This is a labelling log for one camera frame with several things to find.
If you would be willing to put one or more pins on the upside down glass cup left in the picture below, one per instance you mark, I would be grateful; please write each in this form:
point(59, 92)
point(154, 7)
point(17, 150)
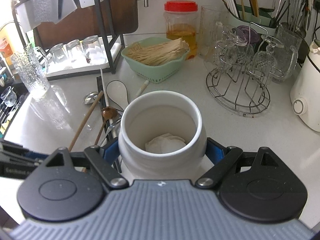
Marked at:
point(223, 53)

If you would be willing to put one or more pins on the red lidded plastic jar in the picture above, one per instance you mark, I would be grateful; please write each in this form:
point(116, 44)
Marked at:
point(181, 19)

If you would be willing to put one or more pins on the bundle of wooden sticks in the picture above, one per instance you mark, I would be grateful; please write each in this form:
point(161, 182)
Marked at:
point(158, 54)

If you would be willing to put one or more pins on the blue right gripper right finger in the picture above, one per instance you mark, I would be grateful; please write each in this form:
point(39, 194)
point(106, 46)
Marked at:
point(214, 151)

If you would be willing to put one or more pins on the white ceramic utensil jar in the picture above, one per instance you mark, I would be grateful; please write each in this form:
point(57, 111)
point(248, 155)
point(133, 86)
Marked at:
point(154, 114)

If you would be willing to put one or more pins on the white paper towel in jar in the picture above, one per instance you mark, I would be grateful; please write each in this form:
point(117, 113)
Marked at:
point(165, 143)

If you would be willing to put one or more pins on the glass tumbler left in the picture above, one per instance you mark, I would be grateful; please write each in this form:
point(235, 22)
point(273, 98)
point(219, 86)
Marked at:
point(58, 53)

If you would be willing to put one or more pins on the white ceramic spoon black rim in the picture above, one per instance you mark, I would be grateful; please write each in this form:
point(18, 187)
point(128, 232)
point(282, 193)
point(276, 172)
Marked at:
point(117, 92)

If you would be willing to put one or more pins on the white electric kettle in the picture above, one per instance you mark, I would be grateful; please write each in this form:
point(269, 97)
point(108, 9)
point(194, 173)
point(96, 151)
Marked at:
point(305, 93)

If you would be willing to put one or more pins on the silver metal spoon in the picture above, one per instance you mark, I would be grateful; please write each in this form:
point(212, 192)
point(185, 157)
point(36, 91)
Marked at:
point(90, 98)

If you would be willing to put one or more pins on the upside down glass cup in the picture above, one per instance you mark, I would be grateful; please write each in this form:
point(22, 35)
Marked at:
point(264, 63)
point(223, 53)

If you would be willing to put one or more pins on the long wooden stick utensil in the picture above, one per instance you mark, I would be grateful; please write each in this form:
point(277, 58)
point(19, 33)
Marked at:
point(84, 121)

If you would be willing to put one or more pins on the upside down glass cup right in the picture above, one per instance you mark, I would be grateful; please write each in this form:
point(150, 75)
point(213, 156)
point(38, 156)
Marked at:
point(264, 63)

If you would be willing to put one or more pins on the purple lidded container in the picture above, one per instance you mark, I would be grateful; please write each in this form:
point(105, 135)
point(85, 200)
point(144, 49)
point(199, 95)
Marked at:
point(247, 35)

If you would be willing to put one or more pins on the textured glass bottle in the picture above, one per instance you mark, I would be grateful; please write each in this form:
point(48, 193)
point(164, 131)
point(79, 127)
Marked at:
point(31, 64)

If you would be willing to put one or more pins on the glass tumbler right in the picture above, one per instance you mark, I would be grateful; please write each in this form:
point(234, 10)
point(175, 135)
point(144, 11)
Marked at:
point(93, 51)

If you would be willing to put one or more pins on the small wine glass in sink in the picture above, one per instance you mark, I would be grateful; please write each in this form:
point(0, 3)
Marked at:
point(9, 97)

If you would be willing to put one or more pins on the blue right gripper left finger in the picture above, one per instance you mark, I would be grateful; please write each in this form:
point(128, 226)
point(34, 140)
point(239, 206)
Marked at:
point(110, 153)

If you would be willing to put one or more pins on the glass pitcher with handle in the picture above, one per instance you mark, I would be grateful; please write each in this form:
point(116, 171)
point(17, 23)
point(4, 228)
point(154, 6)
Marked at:
point(286, 57)

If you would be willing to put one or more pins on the tall clear glass cup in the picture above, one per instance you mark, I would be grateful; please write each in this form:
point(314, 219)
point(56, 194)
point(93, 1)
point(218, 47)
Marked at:
point(211, 19)

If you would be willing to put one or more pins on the silver black handled utensil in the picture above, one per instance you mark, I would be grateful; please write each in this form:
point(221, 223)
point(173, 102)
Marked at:
point(110, 128)

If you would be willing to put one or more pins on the copper spoon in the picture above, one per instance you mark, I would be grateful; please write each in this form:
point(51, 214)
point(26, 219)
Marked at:
point(107, 114)

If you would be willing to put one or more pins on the green chopstick holder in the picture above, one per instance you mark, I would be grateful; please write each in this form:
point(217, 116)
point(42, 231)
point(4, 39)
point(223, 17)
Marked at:
point(241, 15)

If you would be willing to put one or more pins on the black metal shelf rack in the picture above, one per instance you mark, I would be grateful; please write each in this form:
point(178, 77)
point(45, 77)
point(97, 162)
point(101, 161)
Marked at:
point(101, 24)

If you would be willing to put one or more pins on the white tray under tumblers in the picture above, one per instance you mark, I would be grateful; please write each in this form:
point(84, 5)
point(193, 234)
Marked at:
point(81, 67)

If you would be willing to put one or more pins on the metal wire cup rack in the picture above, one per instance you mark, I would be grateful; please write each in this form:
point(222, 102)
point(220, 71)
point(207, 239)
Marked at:
point(237, 90)

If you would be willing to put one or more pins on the brown wooden cutting board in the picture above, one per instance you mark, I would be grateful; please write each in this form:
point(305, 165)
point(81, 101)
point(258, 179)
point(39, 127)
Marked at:
point(124, 13)

